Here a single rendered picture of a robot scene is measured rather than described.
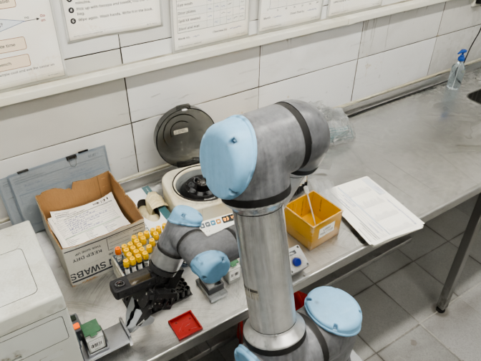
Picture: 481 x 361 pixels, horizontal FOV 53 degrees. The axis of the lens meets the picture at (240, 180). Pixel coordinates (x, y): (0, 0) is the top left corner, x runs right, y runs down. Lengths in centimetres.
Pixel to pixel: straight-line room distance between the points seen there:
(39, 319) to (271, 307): 49
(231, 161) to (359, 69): 158
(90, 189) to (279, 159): 101
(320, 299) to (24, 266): 63
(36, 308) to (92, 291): 41
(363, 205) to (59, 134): 103
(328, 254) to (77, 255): 74
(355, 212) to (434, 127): 76
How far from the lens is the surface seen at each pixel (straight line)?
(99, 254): 143
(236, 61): 176
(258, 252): 79
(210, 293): 136
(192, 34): 163
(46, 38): 146
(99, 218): 158
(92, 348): 125
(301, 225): 149
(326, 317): 96
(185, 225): 109
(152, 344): 130
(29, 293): 108
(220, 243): 106
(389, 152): 204
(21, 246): 119
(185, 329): 132
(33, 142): 158
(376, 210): 169
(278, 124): 73
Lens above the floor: 194
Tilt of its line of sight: 37 degrees down
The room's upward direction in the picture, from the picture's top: 1 degrees clockwise
